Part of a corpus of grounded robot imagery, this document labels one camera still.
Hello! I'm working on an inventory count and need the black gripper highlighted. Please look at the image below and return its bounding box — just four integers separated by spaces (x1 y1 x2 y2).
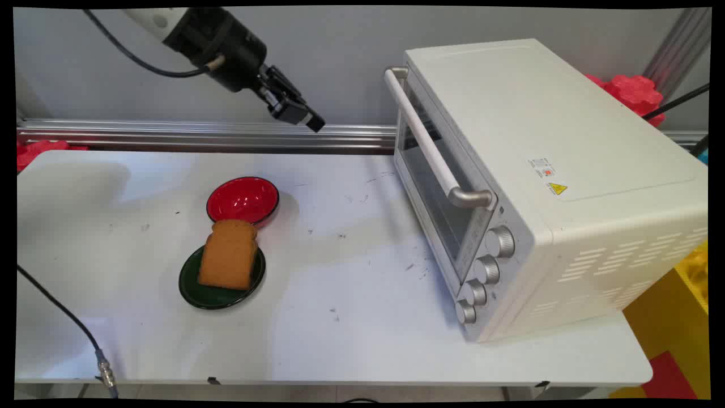
164 7 326 133

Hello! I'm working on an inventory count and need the aluminium frame post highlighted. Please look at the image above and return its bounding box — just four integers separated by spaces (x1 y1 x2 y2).
642 7 712 103

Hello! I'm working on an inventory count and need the dark green plate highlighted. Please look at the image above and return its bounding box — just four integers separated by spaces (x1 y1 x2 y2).
178 244 266 311

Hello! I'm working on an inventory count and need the red bowl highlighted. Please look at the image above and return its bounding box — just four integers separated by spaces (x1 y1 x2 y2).
206 177 280 228

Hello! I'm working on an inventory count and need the red foam block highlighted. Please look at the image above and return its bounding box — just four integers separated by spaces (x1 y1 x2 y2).
585 74 667 128

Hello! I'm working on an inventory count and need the brown toast slice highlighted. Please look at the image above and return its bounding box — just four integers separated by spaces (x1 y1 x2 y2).
197 219 259 291

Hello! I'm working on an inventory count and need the yellow foam mat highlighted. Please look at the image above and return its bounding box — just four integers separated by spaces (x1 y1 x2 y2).
609 241 711 400

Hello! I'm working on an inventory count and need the white toaster oven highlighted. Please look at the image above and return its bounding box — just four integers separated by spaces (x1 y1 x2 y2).
385 39 709 344

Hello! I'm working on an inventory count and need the thin black cable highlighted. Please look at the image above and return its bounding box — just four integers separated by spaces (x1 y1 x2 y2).
641 83 711 121

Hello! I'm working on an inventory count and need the red foam piece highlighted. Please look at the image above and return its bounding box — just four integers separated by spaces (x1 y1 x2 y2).
16 140 89 172

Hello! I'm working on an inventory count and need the aluminium frame rail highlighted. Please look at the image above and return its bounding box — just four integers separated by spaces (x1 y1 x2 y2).
17 119 398 152

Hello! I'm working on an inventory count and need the black cable with metal connector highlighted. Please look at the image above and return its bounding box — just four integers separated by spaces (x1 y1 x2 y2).
16 265 120 399

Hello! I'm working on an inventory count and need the red foam mat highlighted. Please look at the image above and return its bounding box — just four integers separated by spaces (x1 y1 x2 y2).
641 351 698 400

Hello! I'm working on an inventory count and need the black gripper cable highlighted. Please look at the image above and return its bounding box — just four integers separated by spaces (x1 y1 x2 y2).
83 9 225 78

